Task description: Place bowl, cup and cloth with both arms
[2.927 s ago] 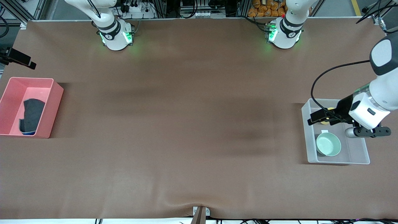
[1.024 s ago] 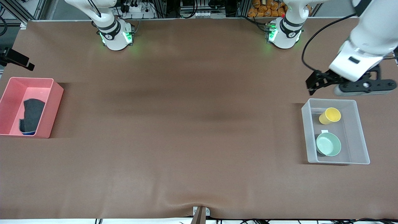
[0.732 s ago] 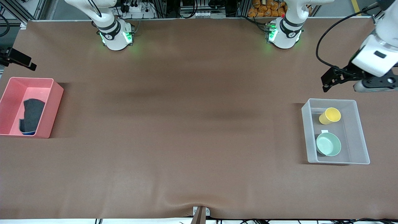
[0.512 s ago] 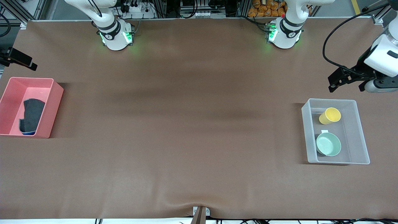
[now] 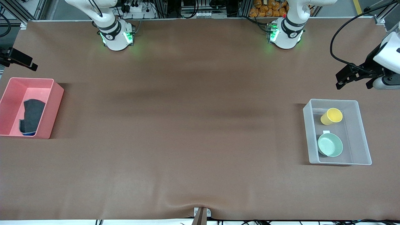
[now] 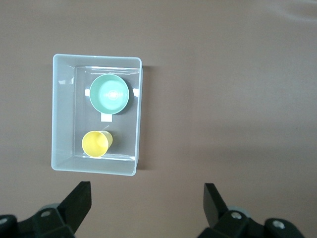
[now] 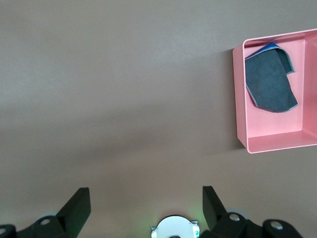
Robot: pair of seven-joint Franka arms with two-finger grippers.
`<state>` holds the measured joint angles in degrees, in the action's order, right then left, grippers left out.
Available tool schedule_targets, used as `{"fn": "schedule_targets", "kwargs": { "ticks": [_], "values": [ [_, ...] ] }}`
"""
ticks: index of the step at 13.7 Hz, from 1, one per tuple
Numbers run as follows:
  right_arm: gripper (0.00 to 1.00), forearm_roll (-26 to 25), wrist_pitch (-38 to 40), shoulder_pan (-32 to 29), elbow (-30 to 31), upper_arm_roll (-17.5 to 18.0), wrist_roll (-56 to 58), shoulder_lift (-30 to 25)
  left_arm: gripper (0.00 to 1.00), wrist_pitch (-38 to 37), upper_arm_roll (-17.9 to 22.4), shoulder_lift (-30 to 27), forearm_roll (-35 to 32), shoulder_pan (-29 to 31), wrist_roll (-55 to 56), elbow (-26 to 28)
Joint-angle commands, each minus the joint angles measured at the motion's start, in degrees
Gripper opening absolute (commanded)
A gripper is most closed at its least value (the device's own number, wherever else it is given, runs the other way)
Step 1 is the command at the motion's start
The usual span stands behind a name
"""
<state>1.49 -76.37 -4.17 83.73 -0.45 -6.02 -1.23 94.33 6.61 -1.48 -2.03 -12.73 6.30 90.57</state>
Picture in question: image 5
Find yellow cup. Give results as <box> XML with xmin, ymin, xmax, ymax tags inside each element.
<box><xmin>320</xmin><ymin>108</ymin><xmax>343</xmax><ymax>125</ymax></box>

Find blue cloth with grey hem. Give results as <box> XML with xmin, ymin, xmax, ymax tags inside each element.
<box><xmin>19</xmin><ymin>99</ymin><xmax>46</xmax><ymax>136</ymax></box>

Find mint green bowl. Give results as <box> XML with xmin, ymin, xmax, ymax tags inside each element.
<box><xmin>317</xmin><ymin>133</ymin><xmax>343</xmax><ymax>157</ymax></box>

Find pink plastic bin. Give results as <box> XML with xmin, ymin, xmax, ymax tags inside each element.
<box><xmin>0</xmin><ymin>77</ymin><xmax>64</xmax><ymax>139</ymax></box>

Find clear plastic bin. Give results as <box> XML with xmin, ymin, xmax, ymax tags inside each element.
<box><xmin>302</xmin><ymin>99</ymin><xmax>372</xmax><ymax>165</ymax></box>

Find pile of orange objects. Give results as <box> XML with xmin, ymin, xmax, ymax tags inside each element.
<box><xmin>249</xmin><ymin>0</ymin><xmax>289</xmax><ymax>18</ymax></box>

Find white power strip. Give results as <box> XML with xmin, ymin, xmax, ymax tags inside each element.
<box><xmin>120</xmin><ymin>3</ymin><xmax>157</xmax><ymax>19</ymax></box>

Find brown table mat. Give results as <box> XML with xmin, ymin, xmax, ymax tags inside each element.
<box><xmin>0</xmin><ymin>18</ymin><xmax>400</xmax><ymax>221</ymax></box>

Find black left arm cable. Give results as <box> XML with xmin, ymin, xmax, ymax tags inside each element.
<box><xmin>331</xmin><ymin>0</ymin><xmax>388</xmax><ymax>75</ymax></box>

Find aluminium frame profile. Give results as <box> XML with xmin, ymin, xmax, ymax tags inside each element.
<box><xmin>373</xmin><ymin>0</ymin><xmax>400</xmax><ymax>32</ymax></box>
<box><xmin>0</xmin><ymin>0</ymin><xmax>47</xmax><ymax>28</ymax></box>

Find metal bracket plate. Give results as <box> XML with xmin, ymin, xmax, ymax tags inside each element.
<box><xmin>194</xmin><ymin>207</ymin><xmax>212</xmax><ymax>218</ymax></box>

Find brown camera post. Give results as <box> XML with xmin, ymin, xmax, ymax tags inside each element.
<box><xmin>191</xmin><ymin>208</ymin><xmax>208</xmax><ymax>225</ymax></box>

